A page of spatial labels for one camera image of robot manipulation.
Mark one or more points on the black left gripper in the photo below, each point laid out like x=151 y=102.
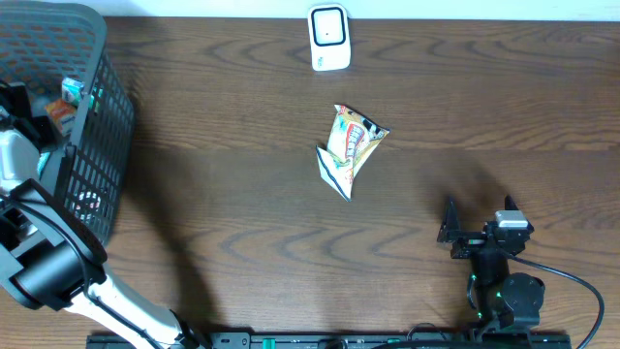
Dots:
x=40 y=127

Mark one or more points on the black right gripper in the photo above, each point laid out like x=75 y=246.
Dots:
x=450 y=232

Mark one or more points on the orange candy packet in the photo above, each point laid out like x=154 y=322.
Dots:
x=63 y=115

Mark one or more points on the teal candy packet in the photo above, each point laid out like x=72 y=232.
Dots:
x=71 y=91

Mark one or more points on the large yellow snack bag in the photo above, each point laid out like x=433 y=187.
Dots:
x=352 y=139

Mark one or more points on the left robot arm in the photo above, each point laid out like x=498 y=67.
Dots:
x=56 y=262

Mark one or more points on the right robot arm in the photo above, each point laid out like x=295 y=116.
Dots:
x=506 y=302

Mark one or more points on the white barcode scanner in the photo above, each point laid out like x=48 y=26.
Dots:
x=329 y=37

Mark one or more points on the dark grey plastic basket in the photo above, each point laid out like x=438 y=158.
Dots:
x=43 y=43

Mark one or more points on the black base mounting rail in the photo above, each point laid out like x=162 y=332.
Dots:
x=422 y=339

